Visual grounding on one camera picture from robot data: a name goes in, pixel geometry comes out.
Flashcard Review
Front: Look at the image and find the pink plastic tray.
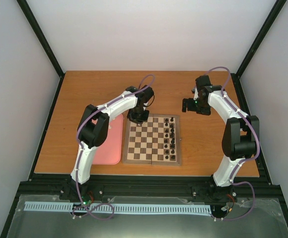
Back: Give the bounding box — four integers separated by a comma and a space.
92, 115, 124, 165

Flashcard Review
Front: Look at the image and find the light blue cable duct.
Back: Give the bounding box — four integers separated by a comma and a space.
23, 201, 212, 216

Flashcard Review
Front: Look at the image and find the black aluminium frame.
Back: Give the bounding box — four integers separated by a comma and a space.
1, 0, 288, 238

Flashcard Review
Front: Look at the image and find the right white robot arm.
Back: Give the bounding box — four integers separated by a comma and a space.
182, 75, 260, 187

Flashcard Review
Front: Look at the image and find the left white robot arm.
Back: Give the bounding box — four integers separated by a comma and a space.
71, 85, 154, 200

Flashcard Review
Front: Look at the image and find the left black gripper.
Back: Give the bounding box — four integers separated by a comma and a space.
127, 106, 149, 124

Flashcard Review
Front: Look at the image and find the wooden chess board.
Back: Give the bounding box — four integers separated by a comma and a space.
123, 114, 182, 166

